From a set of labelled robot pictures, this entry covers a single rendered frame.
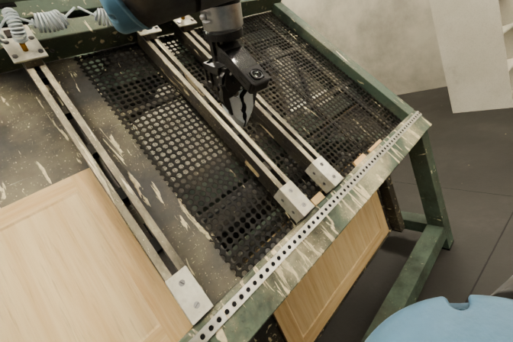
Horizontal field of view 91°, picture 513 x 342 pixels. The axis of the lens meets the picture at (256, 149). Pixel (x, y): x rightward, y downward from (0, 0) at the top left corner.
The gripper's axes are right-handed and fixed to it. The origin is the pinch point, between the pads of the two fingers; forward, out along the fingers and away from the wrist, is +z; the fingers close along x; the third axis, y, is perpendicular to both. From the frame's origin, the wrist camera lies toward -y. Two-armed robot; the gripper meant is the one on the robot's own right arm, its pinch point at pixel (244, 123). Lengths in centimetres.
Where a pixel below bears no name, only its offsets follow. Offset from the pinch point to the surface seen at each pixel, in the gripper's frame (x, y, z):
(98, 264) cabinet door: 43, 15, 30
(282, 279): 5.2, -15.5, 45.1
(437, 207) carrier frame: -106, -29, 97
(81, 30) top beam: 14, 87, -14
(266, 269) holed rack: 7.8, -11.4, 42.0
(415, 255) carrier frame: -78, -33, 111
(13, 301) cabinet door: 60, 17, 27
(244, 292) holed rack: 16.4, -12.3, 41.7
